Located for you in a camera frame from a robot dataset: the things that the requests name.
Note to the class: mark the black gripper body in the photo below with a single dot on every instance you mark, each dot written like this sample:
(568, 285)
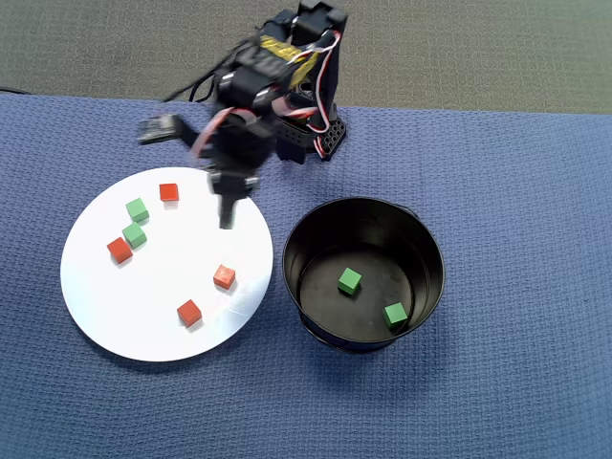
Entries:
(231, 185)

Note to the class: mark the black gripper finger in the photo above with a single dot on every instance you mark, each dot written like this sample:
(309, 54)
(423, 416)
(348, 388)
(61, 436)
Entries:
(232, 208)
(224, 212)

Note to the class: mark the green cube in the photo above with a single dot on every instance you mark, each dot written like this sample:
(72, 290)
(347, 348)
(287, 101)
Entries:
(137, 210)
(395, 315)
(134, 234)
(349, 280)

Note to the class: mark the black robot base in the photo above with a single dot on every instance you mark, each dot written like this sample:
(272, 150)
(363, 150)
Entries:
(334, 136)

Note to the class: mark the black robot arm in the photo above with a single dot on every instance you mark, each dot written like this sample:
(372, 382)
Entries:
(248, 86)

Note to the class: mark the white round plate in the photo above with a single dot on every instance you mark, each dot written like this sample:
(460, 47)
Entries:
(158, 287)

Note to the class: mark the red cube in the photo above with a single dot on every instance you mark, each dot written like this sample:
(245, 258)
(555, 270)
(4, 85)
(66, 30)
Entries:
(168, 192)
(224, 277)
(119, 250)
(189, 312)

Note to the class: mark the black round container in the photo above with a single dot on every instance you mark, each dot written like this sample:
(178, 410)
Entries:
(363, 225)

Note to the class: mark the blue woven mat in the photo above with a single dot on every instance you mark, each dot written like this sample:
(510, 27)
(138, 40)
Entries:
(502, 239)

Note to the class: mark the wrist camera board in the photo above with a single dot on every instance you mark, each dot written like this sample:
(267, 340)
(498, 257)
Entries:
(158, 129)

